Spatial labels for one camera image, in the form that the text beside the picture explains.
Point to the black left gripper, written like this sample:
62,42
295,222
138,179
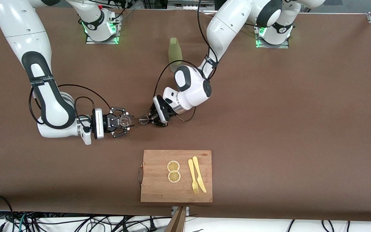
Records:
170,113

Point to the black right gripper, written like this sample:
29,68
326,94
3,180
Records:
107,123

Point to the clear glass beaker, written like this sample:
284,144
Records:
125,121

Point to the steel jigger measuring cup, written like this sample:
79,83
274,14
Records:
143,120

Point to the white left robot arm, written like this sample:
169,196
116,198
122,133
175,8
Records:
192,87

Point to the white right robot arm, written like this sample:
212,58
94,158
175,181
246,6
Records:
34,42

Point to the lemon slice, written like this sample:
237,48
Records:
173,166
174,176

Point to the yellow plastic fork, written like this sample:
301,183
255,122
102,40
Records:
191,170

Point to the yellow plastic knife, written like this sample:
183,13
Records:
197,170

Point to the glass bottle with green sleeve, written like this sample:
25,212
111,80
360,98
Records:
174,51

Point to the brown table cover sheet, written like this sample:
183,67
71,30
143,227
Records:
269,129

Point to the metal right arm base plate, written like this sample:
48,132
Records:
101,42

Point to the small metal bracket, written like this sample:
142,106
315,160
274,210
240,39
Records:
187,210

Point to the wooden post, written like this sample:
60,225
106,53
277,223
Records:
177,224

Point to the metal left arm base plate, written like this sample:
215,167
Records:
271,46

